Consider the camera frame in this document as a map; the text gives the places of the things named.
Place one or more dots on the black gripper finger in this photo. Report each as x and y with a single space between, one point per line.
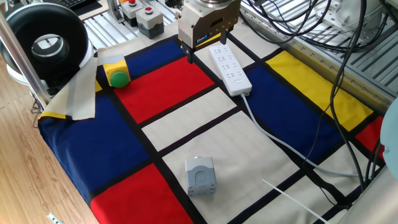
188 54
223 37

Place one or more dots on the silver Schunk gripper body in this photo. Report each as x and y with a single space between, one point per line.
205 21

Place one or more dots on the white power strip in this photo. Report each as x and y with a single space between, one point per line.
230 70

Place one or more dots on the grey box red button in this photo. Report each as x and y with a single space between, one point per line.
132 11
149 21

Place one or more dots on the yellow box green mushroom button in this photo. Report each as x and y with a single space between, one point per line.
116 71

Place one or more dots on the grey box small green button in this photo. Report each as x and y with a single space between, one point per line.
200 177

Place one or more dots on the colour block tablecloth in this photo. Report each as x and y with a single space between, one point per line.
174 87

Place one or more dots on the black keyboard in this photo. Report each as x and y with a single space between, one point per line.
71 2

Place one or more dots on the white zip tie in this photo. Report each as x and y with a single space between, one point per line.
295 201

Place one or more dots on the aluminium profile bracket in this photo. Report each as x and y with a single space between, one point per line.
115 11

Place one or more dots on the grey round metal pedestal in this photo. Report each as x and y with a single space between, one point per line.
357 12

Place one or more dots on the aluminium frame post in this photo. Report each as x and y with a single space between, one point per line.
25 62

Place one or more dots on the small metal floor bracket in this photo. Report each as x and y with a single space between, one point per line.
54 218

